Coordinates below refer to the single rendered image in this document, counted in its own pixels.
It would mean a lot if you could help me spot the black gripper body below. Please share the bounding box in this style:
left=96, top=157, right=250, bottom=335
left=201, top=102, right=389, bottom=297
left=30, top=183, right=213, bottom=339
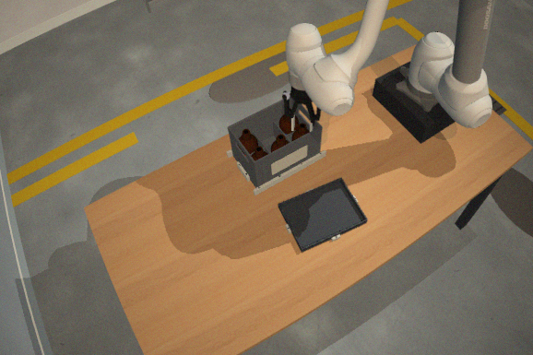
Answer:
left=290, top=87, right=312, bottom=105

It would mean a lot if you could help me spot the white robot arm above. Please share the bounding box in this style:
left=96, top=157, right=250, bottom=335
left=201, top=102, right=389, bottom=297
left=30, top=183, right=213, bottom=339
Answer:
left=286, top=0, right=495, bottom=128

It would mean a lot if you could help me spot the brown glass bottle with green label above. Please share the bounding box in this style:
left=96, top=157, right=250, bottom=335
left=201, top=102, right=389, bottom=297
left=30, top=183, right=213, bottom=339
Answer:
left=271, top=135, right=290, bottom=152

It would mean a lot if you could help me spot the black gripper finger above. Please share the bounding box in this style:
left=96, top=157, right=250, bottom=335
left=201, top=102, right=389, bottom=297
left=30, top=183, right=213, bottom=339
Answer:
left=304, top=99, right=321, bottom=132
left=282, top=90, right=300, bottom=131

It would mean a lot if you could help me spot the grey divided bottle crate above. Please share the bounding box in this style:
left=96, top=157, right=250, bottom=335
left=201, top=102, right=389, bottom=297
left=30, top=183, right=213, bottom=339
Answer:
left=228, top=100, right=323, bottom=188

